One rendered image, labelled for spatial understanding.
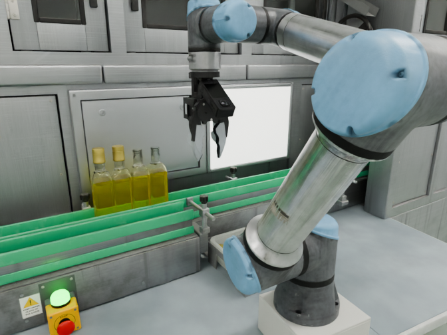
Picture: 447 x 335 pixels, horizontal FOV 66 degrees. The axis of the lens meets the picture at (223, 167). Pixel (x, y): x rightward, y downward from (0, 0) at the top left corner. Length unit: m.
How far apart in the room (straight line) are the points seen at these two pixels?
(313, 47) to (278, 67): 0.82
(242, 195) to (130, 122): 0.48
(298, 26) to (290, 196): 0.34
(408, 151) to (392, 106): 1.28
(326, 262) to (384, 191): 0.88
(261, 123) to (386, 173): 0.57
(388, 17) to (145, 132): 1.05
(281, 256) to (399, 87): 0.37
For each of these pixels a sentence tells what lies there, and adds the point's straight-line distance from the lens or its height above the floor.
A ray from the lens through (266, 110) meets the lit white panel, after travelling 1.47.
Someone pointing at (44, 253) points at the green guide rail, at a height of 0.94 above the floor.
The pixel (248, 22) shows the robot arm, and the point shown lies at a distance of 0.72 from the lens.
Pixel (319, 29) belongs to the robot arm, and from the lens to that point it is 0.69.
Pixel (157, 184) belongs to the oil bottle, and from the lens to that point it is 1.12.
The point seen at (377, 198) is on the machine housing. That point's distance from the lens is 1.65.
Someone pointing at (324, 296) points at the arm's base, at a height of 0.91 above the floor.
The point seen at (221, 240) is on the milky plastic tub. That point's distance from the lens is 1.19.
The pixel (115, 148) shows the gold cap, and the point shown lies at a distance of 1.06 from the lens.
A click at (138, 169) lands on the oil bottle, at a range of 1.08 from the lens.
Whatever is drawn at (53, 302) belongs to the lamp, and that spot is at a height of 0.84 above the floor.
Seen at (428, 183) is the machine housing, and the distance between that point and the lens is 1.89.
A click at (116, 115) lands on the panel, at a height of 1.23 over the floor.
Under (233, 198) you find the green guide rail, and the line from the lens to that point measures 1.26.
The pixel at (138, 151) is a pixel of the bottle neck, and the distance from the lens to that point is 1.08.
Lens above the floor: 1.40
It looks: 17 degrees down
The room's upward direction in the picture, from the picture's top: straight up
